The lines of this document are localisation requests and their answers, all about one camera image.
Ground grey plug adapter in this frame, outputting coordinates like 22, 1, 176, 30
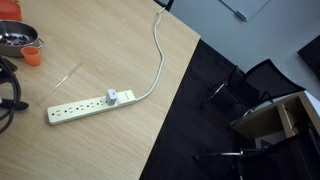
105, 88, 119, 107

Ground white power strip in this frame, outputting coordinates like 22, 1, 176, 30
46, 89, 137, 127

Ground grey whiteboard eraser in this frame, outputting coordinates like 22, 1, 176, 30
234, 10, 250, 22

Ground small orange plastic cup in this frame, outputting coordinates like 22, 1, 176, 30
20, 45, 42, 67

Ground small steel pot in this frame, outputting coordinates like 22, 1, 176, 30
0, 19, 45, 58

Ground dark red beans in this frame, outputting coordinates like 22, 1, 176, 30
0, 34, 30, 46

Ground large orange plastic cup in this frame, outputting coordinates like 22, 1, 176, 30
0, 0, 23, 23

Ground white power cord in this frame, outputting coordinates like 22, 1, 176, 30
134, 7, 167, 102

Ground white wall whiteboard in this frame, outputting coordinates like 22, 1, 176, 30
218, 0, 271, 23

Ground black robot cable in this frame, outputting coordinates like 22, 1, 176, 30
0, 54, 23, 134

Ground black wall screen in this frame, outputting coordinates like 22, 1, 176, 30
297, 34, 320, 81

